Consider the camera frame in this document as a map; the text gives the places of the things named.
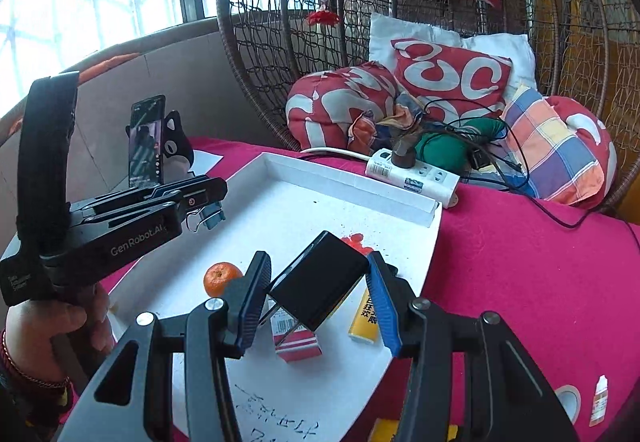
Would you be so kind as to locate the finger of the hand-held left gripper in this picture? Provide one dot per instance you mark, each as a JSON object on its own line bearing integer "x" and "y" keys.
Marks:
{"x": 200, "y": 184}
{"x": 192, "y": 205}

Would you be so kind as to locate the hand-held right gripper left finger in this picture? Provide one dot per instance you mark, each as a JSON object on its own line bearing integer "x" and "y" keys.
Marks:
{"x": 252, "y": 307}

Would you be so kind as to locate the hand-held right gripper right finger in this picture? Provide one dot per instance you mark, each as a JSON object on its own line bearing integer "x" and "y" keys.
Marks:
{"x": 384, "y": 317}

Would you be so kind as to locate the blue binder clip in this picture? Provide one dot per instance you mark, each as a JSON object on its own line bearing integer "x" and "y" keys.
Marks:
{"x": 212, "y": 219}

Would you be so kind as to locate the mandarin orange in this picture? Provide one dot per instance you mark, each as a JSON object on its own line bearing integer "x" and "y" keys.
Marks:
{"x": 220, "y": 281}

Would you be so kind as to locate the red white small box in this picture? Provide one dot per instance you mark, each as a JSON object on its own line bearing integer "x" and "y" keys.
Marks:
{"x": 297, "y": 344}

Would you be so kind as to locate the black charger adapter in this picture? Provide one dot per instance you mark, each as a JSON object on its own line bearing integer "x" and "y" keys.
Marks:
{"x": 320, "y": 277}

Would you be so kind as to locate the white cardboard tray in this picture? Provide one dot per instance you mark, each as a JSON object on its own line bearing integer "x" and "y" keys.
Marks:
{"x": 310, "y": 207}

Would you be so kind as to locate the brown tape roll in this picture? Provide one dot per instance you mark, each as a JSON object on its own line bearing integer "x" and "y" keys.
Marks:
{"x": 576, "y": 394}

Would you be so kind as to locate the small dropper bottle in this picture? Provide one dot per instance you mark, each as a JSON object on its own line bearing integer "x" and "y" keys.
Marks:
{"x": 599, "y": 404}

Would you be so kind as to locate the person's left forearm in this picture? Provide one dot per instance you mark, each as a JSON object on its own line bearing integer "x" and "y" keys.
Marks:
{"x": 25, "y": 402}

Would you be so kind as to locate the person's left hand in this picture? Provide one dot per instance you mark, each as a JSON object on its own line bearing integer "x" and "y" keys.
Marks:
{"x": 35, "y": 327}

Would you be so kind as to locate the white paper sheet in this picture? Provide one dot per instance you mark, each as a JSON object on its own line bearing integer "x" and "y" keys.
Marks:
{"x": 205, "y": 161}

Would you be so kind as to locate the black cat phone stand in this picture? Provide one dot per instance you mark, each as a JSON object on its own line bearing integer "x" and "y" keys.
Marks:
{"x": 175, "y": 141}

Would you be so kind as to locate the black smartphone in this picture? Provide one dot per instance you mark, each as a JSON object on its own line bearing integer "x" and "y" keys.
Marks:
{"x": 147, "y": 141}

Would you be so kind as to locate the brown cardboard board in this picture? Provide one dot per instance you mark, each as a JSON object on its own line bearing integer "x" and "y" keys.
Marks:
{"x": 110, "y": 121}

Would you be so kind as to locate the white power strip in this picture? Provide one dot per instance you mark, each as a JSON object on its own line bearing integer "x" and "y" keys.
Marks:
{"x": 430, "y": 179}

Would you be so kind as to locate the red tablecloth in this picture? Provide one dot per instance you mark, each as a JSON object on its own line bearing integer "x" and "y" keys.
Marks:
{"x": 525, "y": 282}

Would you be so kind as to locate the red white bolster cushion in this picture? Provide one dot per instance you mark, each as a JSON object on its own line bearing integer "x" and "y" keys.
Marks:
{"x": 325, "y": 101}

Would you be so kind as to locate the orange cloth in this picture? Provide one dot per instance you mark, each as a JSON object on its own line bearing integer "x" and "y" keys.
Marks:
{"x": 105, "y": 65}

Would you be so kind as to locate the brown plug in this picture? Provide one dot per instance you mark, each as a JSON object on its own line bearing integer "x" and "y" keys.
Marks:
{"x": 402, "y": 154}

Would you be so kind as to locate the brown wicker hanging chair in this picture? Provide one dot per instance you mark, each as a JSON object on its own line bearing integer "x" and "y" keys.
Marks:
{"x": 260, "y": 21}

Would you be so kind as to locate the green cloth bag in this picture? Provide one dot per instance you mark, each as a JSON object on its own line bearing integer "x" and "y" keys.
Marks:
{"x": 445, "y": 149}

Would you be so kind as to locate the patchwork cloth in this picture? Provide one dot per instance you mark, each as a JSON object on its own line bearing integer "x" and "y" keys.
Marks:
{"x": 370, "y": 126}

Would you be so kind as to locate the small black plug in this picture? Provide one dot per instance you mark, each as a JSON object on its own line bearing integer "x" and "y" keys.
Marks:
{"x": 480, "y": 160}

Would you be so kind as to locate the red hanging ornament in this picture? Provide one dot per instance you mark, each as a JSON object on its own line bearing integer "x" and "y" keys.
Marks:
{"x": 322, "y": 16}

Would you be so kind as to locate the plaid cushion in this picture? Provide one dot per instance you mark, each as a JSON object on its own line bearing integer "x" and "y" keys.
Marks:
{"x": 545, "y": 141}

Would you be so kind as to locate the square red white cushion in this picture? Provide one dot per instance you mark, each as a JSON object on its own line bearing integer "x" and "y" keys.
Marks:
{"x": 450, "y": 71}

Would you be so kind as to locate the round red white cushion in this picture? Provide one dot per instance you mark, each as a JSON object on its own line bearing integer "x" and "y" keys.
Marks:
{"x": 590, "y": 126}

